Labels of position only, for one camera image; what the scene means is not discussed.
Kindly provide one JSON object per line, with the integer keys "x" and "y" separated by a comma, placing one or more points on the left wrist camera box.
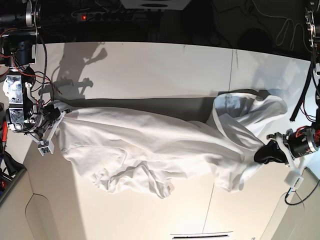
{"x": 297, "y": 164}

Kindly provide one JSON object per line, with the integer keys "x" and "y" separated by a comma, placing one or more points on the black tool tray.
{"x": 10, "y": 175}

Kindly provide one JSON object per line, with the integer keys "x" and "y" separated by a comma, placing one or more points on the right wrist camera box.
{"x": 46, "y": 146}

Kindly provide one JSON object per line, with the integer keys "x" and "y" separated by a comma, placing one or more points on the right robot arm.
{"x": 30, "y": 95}

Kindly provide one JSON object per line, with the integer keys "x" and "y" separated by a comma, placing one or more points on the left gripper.
{"x": 304, "y": 141}

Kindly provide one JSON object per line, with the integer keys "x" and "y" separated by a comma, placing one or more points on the black power strip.
{"x": 113, "y": 16}

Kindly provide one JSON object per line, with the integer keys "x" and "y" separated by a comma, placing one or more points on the orange handled tool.
{"x": 4, "y": 134}

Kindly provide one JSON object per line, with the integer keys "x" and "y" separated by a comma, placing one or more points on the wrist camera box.
{"x": 46, "y": 146}
{"x": 297, "y": 164}

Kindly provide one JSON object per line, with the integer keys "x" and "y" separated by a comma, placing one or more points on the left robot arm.
{"x": 312, "y": 11}

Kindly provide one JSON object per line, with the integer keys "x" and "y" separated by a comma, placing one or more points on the white t-shirt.
{"x": 121, "y": 149}

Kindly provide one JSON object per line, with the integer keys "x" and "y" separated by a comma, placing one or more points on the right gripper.
{"x": 38, "y": 120}

